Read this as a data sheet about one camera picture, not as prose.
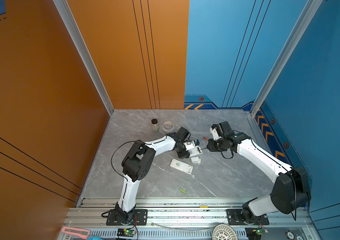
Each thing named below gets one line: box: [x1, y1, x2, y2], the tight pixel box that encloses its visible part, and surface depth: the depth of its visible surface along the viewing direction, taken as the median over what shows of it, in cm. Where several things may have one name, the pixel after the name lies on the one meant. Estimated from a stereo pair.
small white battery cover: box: [191, 156, 201, 164], surface depth 95 cm
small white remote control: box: [188, 146, 203, 157], surface depth 98 cm
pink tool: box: [61, 226, 91, 239], surface depth 71 cm
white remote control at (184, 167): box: [169, 158, 194, 175], surface depth 91 cm
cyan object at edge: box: [86, 236, 103, 240], surface depth 69 cm
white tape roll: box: [162, 120, 175, 132], surface depth 112 cm
